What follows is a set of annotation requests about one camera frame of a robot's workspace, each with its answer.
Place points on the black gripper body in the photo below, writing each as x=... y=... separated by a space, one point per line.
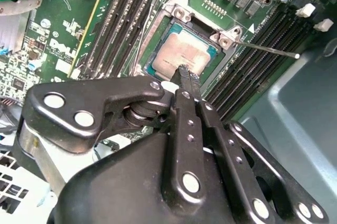
x=118 y=181

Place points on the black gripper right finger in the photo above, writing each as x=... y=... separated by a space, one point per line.
x=237 y=160

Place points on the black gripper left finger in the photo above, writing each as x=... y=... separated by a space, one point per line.
x=65 y=97

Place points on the silver CPU green edge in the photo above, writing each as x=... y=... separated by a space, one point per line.
x=184 y=50

